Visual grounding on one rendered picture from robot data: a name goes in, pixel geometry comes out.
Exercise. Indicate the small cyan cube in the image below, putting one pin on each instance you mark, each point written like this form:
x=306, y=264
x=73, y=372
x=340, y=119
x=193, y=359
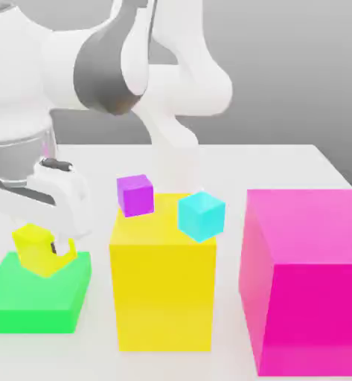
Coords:
x=201, y=215

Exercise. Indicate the large magenta box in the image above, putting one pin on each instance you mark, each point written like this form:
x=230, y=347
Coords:
x=306, y=282

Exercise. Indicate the large yellow box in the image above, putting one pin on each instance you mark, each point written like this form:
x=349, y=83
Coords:
x=163, y=291

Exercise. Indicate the small yellow cube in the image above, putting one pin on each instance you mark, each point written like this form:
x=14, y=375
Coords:
x=32, y=250

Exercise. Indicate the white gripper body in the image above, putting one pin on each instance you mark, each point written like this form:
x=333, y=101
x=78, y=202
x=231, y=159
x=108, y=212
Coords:
x=65, y=208

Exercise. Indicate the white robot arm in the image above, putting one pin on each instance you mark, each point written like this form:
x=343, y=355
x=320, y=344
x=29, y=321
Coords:
x=18, y=74

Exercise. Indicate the large green box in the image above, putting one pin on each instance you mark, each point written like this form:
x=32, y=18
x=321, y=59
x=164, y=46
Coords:
x=29, y=294

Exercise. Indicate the small purple cube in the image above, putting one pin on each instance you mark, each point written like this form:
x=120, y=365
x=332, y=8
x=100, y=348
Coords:
x=135, y=195

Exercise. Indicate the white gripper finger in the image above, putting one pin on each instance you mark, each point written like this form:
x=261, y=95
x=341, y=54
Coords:
x=63, y=244

